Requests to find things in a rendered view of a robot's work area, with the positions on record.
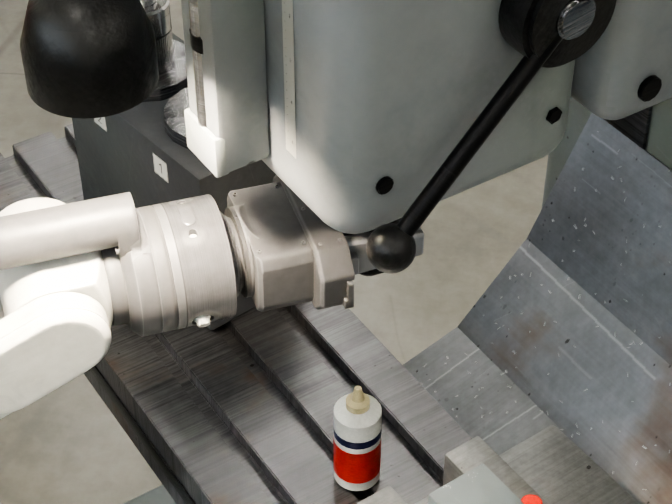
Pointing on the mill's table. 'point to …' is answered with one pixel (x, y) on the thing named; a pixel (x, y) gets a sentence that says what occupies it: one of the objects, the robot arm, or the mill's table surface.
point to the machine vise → (540, 470)
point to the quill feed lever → (530, 46)
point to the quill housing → (395, 102)
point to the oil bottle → (357, 440)
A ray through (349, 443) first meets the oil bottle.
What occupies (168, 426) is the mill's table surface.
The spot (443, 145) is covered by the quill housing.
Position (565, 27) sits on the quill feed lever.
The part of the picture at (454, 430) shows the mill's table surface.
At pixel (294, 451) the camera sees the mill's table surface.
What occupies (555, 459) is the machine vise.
